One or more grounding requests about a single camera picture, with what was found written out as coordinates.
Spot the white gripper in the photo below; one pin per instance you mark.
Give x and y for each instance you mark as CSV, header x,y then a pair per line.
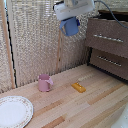
x,y
73,10

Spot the blue mug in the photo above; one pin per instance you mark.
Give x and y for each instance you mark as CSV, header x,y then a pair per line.
x,y
69,27

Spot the bamboo blind screen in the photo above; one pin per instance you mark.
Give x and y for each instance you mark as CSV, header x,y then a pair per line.
x,y
30,40

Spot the thin black pole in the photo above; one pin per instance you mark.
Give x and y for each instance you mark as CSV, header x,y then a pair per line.
x,y
11,56

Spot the orange rectangular block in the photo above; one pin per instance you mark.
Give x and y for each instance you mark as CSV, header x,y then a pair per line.
x,y
79,87

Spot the pink mug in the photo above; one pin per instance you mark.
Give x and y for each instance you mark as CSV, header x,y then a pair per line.
x,y
44,84

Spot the white patterned plate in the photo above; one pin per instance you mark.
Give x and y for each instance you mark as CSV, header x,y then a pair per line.
x,y
13,111

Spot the grey white blurry object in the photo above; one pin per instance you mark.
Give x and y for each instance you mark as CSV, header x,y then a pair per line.
x,y
121,120

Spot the brown drawer cabinet frame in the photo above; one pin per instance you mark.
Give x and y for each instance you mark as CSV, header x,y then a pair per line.
x,y
115,14

